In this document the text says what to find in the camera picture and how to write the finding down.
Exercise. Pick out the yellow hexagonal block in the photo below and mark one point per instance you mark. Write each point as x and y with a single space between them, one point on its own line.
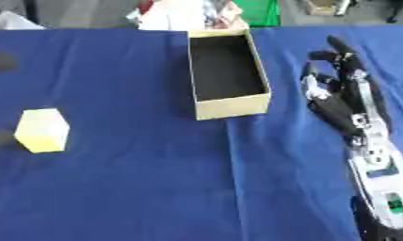
42 130

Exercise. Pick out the tan cardboard box black inside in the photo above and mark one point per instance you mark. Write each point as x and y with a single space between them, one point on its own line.
228 75

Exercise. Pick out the small cardboard box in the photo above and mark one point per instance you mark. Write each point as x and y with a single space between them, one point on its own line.
322 7

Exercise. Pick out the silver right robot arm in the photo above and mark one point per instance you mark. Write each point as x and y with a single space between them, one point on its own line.
383 179

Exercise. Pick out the green bin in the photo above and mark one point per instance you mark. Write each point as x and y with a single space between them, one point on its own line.
258 12

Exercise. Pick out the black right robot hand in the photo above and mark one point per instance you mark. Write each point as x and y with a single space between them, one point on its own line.
342 103

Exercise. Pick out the person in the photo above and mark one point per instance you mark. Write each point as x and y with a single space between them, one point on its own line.
191 14

